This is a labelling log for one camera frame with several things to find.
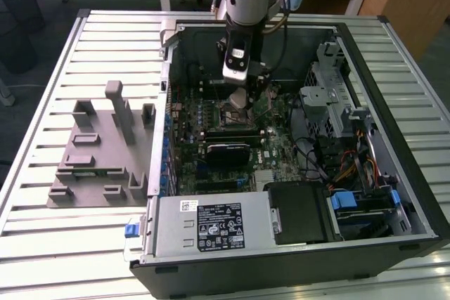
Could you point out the thin metal locking lever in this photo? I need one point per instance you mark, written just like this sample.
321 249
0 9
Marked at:
265 112

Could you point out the bare green RAM stick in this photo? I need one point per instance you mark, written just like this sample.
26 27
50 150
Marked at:
95 173

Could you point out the silver chipset heatsink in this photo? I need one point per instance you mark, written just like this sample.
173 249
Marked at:
265 177

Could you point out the grey parts rack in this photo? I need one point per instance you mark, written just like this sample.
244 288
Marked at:
89 192

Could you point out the RAM slot with black clips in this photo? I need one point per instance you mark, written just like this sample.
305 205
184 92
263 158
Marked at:
211 86
211 95

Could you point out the black chair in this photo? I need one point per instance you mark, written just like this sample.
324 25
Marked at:
21 33

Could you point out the black plastic shroud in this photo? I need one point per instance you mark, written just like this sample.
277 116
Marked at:
299 212

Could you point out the silver metal drive cage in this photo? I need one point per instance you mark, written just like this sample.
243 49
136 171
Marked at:
316 99

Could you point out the silver square CPU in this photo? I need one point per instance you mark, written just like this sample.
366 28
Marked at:
238 99

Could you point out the black graphics card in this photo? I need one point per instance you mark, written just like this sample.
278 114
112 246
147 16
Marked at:
228 156

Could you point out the green motherboard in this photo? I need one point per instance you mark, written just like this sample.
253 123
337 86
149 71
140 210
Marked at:
281 145

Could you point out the hard disk in blue carrier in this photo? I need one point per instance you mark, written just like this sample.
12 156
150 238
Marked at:
342 202

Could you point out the black open PC case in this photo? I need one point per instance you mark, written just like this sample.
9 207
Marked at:
281 275

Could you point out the blue case latch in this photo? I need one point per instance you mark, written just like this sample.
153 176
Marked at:
131 230

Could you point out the silver power supply box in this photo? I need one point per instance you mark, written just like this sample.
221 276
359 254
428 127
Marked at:
168 229

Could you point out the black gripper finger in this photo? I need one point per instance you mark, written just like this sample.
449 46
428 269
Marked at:
254 96

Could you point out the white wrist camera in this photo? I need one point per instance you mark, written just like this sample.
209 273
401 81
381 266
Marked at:
235 75

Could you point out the wooden cabinet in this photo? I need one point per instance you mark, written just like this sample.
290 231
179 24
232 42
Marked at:
415 5

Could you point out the black expansion slot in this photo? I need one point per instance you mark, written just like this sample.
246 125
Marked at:
218 184

